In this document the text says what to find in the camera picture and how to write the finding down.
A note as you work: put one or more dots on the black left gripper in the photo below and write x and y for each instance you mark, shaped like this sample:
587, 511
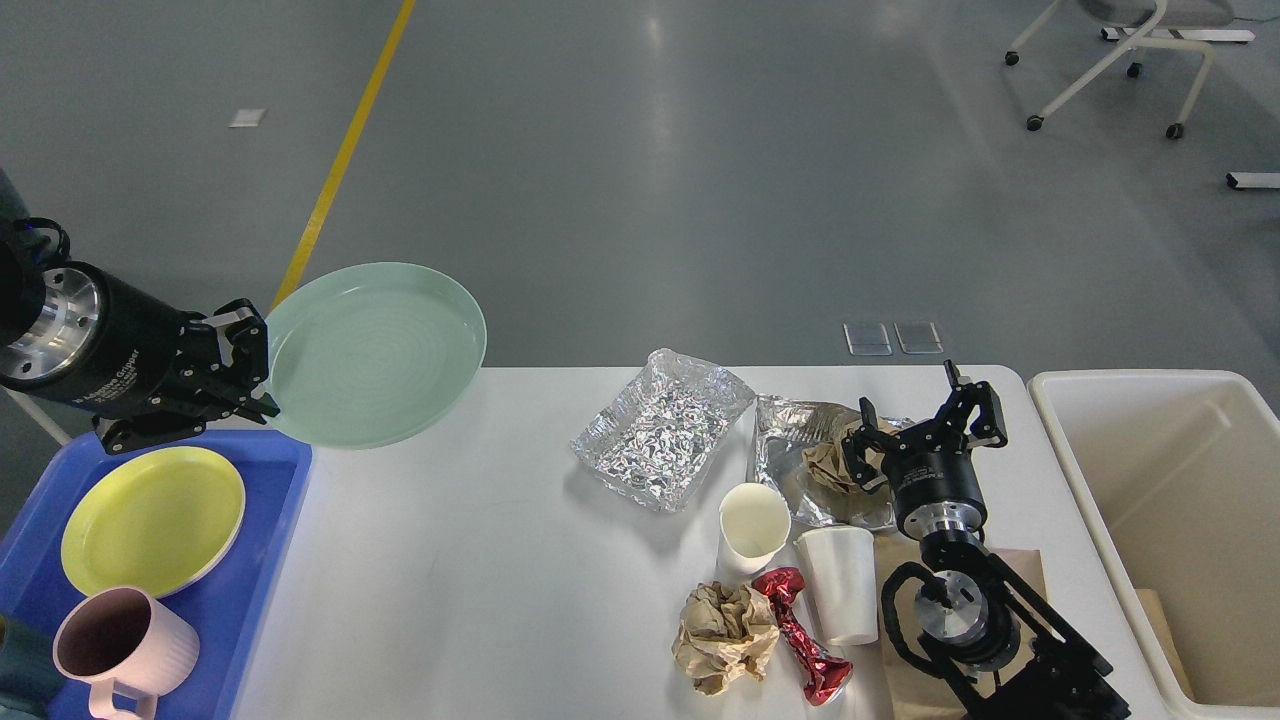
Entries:
83, 338

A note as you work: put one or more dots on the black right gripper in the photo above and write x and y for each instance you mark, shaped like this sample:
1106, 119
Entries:
938, 490

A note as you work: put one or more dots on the brown paper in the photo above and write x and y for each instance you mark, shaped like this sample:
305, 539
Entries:
828, 466

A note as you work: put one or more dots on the mint green plate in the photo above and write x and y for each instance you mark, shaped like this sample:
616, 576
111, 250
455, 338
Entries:
372, 354

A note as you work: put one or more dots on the brown paper bag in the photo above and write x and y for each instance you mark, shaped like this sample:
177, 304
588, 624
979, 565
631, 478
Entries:
915, 695

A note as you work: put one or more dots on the pink ribbed mug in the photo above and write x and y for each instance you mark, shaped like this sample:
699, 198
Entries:
128, 649

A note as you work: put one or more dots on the dark teal cup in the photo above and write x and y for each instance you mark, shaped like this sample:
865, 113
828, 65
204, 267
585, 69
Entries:
29, 678

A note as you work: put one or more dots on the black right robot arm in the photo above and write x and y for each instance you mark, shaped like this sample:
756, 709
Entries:
960, 613

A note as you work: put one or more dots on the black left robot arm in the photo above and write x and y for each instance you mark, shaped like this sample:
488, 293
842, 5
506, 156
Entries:
42, 243

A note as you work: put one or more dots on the flat foil sheet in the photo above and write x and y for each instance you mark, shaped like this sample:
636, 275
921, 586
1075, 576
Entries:
783, 429

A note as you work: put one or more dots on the white paper cup inverted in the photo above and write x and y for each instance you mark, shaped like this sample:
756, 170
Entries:
840, 571

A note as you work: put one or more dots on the yellow plate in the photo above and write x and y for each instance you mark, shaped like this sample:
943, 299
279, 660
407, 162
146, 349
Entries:
160, 522

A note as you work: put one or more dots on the white chair leg left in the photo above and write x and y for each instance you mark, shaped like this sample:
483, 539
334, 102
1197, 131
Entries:
43, 420

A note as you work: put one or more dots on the white paper cup upright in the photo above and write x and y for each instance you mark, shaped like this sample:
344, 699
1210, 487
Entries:
754, 525

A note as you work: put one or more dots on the blue plastic tray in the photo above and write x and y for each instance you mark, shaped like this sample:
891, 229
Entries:
226, 608

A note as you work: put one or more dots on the beige plastic bin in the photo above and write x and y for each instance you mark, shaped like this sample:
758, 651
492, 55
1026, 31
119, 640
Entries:
1176, 473

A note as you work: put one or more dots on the red foil wrapper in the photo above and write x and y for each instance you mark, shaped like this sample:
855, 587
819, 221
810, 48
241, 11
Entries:
826, 675

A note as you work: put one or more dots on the crumpled foil tray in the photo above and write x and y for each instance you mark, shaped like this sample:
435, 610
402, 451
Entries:
654, 442

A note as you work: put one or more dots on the crumpled brown paper ball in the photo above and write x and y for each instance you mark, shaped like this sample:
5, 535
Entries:
724, 633

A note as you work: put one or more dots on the white bar on floor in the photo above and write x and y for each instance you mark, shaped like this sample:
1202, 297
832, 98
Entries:
1243, 181

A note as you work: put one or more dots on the white rolling chair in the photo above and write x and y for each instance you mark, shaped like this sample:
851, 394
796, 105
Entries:
1131, 27

